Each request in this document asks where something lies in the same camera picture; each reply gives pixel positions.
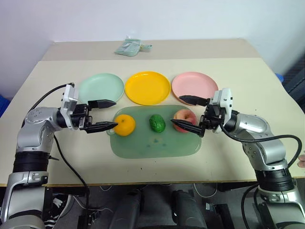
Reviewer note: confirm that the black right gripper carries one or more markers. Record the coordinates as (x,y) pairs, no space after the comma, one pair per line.
(212,118)

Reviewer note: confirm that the light green plate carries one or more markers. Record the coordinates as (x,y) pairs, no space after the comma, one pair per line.
(101,87)

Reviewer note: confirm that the dark rounded shape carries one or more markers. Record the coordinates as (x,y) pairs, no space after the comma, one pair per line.
(189,210)
(127,210)

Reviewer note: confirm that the yellow plate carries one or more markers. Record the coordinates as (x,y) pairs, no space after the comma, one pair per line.
(147,87)

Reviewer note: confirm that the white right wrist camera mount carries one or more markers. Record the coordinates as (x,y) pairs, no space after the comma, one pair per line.
(224,99)

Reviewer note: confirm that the pink plate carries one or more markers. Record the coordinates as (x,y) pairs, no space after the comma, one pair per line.
(194,83)

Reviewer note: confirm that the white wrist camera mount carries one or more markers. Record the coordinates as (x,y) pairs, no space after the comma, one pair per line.
(69,100)
(224,99)

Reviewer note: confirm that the pale green plastic pouch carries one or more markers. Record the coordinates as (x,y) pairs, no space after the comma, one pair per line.
(127,46)

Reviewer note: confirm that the translucent green cutting board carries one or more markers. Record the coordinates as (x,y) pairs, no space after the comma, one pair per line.
(155,145)

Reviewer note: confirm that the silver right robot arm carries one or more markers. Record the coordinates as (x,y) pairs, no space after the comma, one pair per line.
(262,148)

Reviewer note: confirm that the green pepper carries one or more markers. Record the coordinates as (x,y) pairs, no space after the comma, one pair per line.
(157,123)

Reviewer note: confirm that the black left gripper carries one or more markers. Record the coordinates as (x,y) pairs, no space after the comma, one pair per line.
(82,117)

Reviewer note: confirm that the small blue object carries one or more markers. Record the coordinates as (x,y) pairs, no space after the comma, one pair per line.
(280,77)

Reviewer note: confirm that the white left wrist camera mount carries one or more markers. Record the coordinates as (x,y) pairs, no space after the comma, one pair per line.
(69,100)

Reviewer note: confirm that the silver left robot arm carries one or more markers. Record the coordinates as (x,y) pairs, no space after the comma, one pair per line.
(33,133)

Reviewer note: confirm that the dark ribbed object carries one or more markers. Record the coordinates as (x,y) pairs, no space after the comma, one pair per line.
(296,78)

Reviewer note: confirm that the orange fruit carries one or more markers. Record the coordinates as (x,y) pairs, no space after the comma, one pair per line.
(125,126)

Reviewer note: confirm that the red pink apple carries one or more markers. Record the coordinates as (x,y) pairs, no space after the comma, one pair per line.
(186,115)

